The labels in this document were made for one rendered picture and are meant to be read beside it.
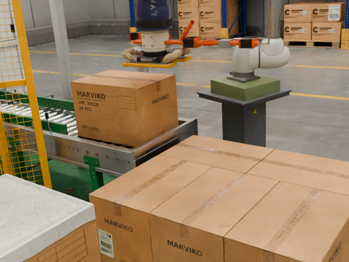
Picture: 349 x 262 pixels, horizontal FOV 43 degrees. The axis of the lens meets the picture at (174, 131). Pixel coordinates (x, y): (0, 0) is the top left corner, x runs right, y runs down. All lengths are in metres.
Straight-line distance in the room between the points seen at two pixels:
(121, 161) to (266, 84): 1.15
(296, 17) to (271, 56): 6.72
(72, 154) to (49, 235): 1.99
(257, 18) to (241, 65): 8.41
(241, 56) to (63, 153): 1.42
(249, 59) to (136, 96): 0.90
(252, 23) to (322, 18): 2.43
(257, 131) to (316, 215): 1.40
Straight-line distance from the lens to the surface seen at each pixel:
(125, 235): 2.30
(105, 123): 3.00
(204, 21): 10.84
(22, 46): 3.02
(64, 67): 5.96
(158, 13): 2.68
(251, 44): 2.50
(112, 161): 2.84
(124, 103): 2.84
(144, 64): 2.70
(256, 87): 3.11
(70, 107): 3.87
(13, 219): 1.22
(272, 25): 3.21
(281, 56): 3.22
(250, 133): 3.31
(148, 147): 2.77
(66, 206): 1.23
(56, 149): 3.22
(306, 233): 1.95
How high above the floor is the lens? 1.58
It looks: 19 degrees down
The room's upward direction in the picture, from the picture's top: 4 degrees counter-clockwise
